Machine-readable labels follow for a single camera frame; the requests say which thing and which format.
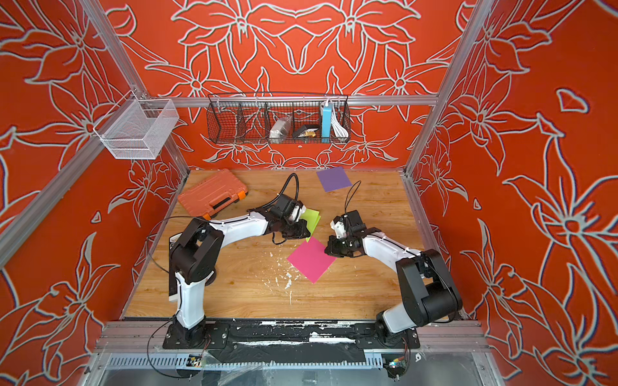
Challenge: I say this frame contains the clear acrylic wall bin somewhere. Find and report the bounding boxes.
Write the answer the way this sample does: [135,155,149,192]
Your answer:
[95,99,179,160]

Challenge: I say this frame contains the small black box in basket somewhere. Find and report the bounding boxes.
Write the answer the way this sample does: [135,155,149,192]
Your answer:
[292,124,321,139]

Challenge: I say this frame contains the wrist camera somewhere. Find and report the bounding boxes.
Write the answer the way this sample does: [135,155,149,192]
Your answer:
[330,210,367,239]
[268,195,307,224]

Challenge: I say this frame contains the white cable in basket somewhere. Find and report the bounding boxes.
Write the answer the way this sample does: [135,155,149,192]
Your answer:
[330,112,349,142]

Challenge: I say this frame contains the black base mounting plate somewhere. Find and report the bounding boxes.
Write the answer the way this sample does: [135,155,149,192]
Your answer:
[163,320,420,368]

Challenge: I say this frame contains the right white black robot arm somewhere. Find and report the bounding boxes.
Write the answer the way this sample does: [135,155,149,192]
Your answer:
[325,228,463,347]

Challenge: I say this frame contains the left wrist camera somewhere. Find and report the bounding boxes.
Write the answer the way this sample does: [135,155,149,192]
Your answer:
[268,195,307,224]

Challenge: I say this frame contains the purple square paper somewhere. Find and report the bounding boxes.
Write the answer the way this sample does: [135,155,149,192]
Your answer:
[316,167,352,193]

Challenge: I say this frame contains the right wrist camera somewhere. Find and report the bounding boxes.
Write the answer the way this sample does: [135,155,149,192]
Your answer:
[330,210,367,239]

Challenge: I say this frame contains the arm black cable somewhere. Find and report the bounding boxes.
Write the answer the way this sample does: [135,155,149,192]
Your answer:
[343,180,363,214]
[277,172,300,204]

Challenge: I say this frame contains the lime green square paper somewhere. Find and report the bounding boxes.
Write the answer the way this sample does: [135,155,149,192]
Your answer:
[300,209,321,242]

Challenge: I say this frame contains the magenta square paper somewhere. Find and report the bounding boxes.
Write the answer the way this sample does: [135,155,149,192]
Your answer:
[287,237,336,284]

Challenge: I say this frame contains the light blue box in basket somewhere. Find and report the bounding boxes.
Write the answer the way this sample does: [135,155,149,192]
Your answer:
[321,102,332,143]

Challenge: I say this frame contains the black wire wall basket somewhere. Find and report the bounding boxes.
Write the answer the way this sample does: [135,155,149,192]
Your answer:
[206,93,352,145]

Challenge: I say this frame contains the clear plastic bag in basket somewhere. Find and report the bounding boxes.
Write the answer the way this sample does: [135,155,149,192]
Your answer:
[269,116,293,144]

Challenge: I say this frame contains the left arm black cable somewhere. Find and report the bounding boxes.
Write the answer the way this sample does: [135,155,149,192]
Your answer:
[277,172,300,204]

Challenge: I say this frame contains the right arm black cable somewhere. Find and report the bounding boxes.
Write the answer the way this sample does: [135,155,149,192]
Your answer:
[343,180,363,214]

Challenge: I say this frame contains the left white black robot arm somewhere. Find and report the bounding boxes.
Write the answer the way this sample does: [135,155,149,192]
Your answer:
[163,212,311,349]

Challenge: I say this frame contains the orange plastic tool case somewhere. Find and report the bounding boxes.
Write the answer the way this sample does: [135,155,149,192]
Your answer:
[179,169,249,220]

